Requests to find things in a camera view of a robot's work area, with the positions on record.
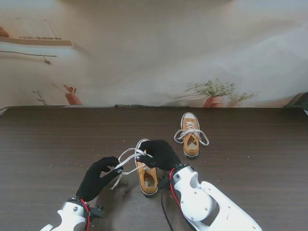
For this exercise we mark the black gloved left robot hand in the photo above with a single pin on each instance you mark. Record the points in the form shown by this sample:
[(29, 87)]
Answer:
[(93, 180)]

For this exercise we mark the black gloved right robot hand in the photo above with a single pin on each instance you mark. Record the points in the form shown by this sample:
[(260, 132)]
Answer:
[(163, 156)]

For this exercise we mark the orange sneaker with laces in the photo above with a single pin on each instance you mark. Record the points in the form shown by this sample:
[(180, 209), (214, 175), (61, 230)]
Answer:
[(125, 163)]

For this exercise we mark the green plant in terracotta pot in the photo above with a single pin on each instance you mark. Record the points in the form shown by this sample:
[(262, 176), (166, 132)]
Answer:
[(214, 101)]

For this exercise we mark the terracotta pot with wooden utensils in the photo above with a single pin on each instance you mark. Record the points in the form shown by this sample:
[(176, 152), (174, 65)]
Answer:
[(73, 99)]

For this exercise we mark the metal tap fixture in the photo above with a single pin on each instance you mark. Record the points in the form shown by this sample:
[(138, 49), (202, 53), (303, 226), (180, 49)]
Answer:
[(42, 99)]

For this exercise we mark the metal wall rail with hook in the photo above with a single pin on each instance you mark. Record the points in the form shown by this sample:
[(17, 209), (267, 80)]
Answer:
[(24, 53)]

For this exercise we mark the wooden wall shelf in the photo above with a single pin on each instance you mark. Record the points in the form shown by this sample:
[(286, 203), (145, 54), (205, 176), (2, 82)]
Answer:
[(36, 42)]

